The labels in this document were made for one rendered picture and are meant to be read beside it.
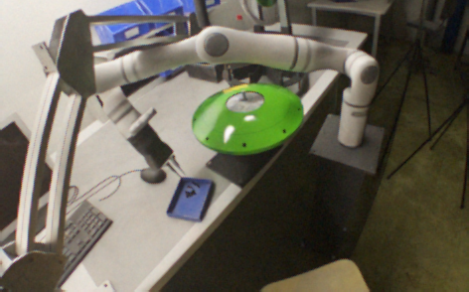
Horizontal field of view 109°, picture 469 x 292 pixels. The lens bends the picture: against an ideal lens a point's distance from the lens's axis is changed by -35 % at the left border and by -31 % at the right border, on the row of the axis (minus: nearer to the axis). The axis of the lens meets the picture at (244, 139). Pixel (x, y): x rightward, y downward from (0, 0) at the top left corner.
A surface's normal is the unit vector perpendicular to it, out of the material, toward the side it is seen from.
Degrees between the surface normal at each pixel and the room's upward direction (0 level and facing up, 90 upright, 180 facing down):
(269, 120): 17
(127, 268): 0
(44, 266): 90
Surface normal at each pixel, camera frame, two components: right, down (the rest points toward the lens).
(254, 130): -0.07, -0.47
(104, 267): -0.15, -0.74
